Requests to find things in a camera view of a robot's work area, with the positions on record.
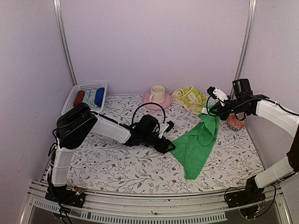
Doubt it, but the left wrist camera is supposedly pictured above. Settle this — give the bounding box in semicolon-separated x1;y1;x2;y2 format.
159;121;174;137

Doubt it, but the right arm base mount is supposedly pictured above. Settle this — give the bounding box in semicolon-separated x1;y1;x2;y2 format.
224;186;266;208

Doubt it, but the aluminium frame post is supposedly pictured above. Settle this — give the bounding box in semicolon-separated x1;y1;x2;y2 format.
233;0;257;82
53;0;78;86

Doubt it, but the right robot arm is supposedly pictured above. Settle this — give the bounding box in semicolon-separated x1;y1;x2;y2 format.
209;93;299;189

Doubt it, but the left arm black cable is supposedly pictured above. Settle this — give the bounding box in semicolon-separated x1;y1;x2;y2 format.
132;102;166;128

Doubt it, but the white plastic basket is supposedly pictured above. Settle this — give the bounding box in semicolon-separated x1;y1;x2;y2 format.
61;81;108;115

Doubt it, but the dark red rolled towel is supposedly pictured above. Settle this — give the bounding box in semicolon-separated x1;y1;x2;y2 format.
73;90;85;107

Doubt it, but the pale green rolled towel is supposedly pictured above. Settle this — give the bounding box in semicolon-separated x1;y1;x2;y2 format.
88;89;97;108

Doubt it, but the front aluminium rail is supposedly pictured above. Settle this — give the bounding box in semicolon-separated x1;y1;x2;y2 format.
21;181;293;224

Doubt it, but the left aluminium frame post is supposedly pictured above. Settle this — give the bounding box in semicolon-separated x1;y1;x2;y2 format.
53;0;78;86

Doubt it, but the green microfibre towel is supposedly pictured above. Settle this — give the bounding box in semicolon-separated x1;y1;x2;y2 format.
171;112;220;180

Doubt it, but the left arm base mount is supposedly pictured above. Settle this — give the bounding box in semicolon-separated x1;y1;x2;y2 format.
45;185;86;208

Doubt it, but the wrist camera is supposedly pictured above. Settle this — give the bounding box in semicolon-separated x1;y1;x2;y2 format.
159;121;174;137
207;86;228;102

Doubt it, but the light blue rolled towel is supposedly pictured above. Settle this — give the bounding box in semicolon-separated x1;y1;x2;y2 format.
82;91;90;104

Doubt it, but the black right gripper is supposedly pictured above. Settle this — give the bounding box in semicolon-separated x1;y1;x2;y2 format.
210;98;247;121

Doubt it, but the right aluminium frame post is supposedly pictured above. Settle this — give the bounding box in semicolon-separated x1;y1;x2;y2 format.
233;0;257;82

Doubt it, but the yellow patterned towel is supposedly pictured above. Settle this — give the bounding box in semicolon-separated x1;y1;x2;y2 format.
172;87;207;115

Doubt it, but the cream ceramic mug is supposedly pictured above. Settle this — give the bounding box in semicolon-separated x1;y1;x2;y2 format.
149;85;165;104

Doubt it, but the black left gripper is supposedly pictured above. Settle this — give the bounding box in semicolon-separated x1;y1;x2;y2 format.
142;133;177;154

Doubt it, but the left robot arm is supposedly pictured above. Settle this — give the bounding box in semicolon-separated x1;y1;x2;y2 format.
48;103;176;203

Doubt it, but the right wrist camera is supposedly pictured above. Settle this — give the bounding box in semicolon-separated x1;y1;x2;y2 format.
207;86;228;102

